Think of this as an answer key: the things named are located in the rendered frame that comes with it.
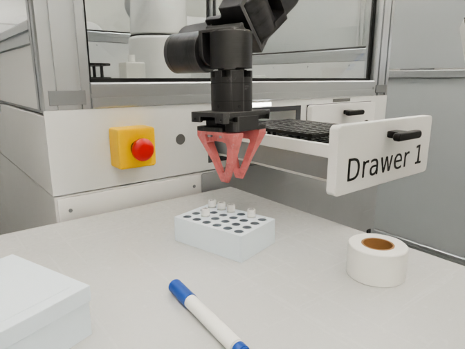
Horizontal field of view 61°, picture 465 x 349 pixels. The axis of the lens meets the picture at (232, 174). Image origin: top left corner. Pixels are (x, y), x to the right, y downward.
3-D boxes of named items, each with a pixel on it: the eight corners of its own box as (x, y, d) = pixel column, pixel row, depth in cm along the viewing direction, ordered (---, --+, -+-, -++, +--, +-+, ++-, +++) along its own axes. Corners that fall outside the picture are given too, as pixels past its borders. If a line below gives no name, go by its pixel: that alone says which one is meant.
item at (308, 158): (414, 163, 78) (417, 132, 77) (332, 183, 63) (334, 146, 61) (273, 139, 109) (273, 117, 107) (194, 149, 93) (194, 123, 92)
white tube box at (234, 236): (275, 242, 58) (275, 218, 57) (241, 263, 52) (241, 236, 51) (211, 224, 66) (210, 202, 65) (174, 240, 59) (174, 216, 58)
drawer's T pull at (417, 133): (421, 138, 67) (423, 129, 67) (398, 142, 63) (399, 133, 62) (401, 135, 70) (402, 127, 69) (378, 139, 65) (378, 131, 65)
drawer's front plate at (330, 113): (372, 138, 122) (376, 101, 119) (310, 147, 104) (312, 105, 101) (367, 137, 123) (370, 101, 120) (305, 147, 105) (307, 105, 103)
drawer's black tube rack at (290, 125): (367, 158, 82) (369, 127, 80) (310, 169, 71) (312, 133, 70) (288, 144, 99) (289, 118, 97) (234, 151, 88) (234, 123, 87)
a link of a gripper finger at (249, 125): (199, 181, 57) (198, 115, 55) (230, 172, 62) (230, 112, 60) (236, 188, 52) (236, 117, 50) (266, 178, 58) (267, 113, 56)
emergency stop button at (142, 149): (156, 160, 70) (155, 138, 69) (135, 163, 68) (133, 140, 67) (148, 157, 72) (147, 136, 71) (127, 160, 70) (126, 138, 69)
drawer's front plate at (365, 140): (425, 170, 78) (432, 115, 76) (334, 197, 61) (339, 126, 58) (417, 169, 80) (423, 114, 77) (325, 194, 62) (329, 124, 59)
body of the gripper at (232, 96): (189, 125, 53) (187, 68, 52) (236, 120, 61) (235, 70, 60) (226, 128, 49) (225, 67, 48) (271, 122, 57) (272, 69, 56)
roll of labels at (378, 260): (334, 272, 49) (336, 242, 48) (364, 256, 54) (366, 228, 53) (387, 294, 44) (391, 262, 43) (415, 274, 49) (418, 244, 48)
